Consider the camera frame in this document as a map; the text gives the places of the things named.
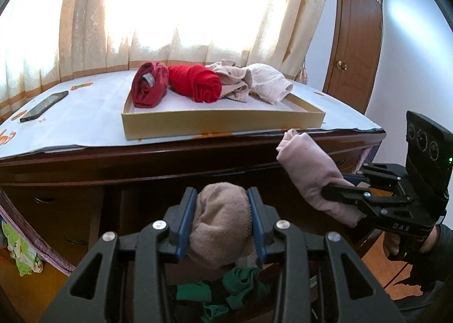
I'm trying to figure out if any tan beige underwear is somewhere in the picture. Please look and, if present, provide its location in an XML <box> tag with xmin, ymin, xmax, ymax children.
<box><xmin>189</xmin><ymin>182</ymin><xmax>254</xmax><ymax>269</ymax></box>

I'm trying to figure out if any light pink underwear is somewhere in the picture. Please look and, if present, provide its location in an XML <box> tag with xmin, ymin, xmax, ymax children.
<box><xmin>276</xmin><ymin>129</ymin><xmax>364</xmax><ymax>227</ymax></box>

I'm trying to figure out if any green underwear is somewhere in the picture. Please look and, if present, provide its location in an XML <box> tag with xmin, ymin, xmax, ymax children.
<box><xmin>172</xmin><ymin>267</ymin><xmax>272</xmax><ymax>322</ymax></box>

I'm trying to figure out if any pale pink underwear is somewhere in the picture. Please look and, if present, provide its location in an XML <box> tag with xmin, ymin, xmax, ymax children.
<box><xmin>247</xmin><ymin>63</ymin><xmax>293</xmax><ymax>105</ymax></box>

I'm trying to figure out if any bright red underwear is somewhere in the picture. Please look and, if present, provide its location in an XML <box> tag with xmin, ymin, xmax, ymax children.
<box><xmin>168</xmin><ymin>65</ymin><xmax>222</xmax><ymax>103</ymax></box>

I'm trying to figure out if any pink dotted underwear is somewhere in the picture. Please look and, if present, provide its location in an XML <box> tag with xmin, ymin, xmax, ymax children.
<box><xmin>206</xmin><ymin>59</ymin><xmax>253</xmax><ymax>102</ymax></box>

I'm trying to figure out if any dark red underwear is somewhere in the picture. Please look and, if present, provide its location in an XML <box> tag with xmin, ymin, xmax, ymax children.
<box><xmin>131</xmin><ymin>62</ymin><xmax>169</xmax><ymax>109</ymax></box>

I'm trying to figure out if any dark sleeved right forearm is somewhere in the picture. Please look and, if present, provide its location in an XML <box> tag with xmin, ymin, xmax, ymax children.
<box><xmin>395</xmin><ymin>224</ymin><xmax>452</xmax><ymax>322</ymax></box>

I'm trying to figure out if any person's right hand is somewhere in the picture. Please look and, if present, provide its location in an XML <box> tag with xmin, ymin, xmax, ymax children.
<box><xmin>383</xmin><ymin>226</ymin><xmax>440</xmax><ymax>261</ymax></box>

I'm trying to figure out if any shallow cardboard box tray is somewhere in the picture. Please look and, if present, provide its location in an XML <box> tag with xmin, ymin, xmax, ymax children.
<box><xmin>121</xmin><ymin>90</ymin><xmax>325</xmax><ymax>140</ymax></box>

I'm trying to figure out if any dark wooden dresser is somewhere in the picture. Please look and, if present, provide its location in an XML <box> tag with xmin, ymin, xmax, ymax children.
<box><xmin>0</xmin><ymin>128</ymin><xmax>387</xmax><ymax>274</ymax></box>

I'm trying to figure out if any brass door knob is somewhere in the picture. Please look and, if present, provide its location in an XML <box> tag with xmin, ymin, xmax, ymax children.
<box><xmin>336</xmin><ymin>60</ymin><xmax>348</xmax><ymax>71</ymax></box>

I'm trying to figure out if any brown wooden door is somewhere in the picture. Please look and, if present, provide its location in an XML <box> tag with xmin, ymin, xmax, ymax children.
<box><xmin>323</xmin><ymin>0</ymin><xmax>383</xmax><ymax>113</ymax></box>

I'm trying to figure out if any green white cloth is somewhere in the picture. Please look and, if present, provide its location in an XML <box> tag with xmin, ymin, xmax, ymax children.
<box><xmin>1</xmin><ymin>221</ymin><xmax>43</xmax><ymax>277</ymax></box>

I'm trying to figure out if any black smartphone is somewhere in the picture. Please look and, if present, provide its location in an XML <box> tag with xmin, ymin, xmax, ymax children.
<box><xmin>19</xmin><ymin>90</ymin><xmax>69</xmax><ymax>123</ymax></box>

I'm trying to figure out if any beige orange lace curtain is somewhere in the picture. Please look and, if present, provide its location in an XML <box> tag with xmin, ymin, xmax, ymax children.
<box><xmin>1</xmin><ymin>0</ymin><xmax>326</xmax><ymax>116</ymax></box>

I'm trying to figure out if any black right camera box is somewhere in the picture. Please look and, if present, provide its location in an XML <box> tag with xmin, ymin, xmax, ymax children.
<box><xmin>405</xmin><ymin>111</ymin><xmax>452</xmax><ymax>202</ymax></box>

